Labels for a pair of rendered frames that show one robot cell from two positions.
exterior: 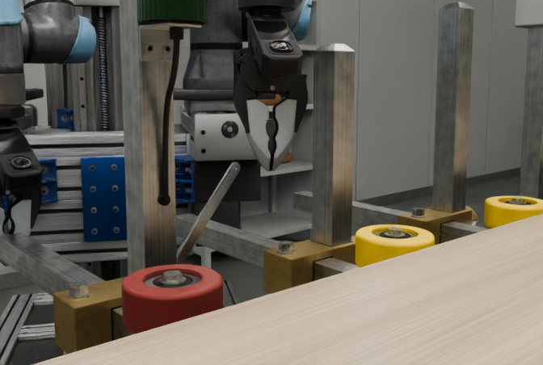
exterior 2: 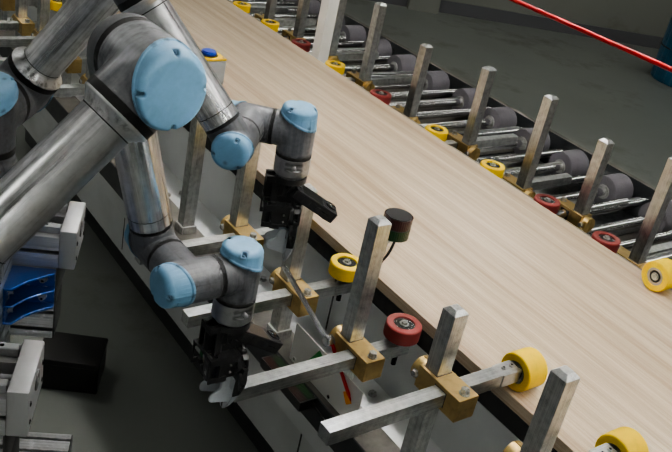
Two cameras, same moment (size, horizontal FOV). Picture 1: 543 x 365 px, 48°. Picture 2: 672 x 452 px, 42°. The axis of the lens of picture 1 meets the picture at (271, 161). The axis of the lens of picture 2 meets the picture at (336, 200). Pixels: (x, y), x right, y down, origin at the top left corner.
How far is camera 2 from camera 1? 1.99 m
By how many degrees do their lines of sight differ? 87
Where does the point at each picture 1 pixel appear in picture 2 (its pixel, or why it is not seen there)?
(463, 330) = (442, 284)
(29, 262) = (289, 379)
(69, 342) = (376, 373)
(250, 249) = (266, 304)
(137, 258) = (360, 330)
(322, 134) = (303, 230)
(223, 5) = (18, 109)
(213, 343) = not seen: hidden behind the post
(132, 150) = (368, 290)
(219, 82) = not seen: hidden behind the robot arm
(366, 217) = (207, 248)
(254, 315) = (431, 314)
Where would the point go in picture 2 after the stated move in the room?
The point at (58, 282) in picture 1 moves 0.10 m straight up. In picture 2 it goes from (325, 368) to (334, 328)
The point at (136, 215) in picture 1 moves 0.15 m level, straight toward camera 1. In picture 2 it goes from (364, 314) to (432, 320)
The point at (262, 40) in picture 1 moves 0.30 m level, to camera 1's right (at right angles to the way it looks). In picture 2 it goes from (324, 206) to (337, 152)
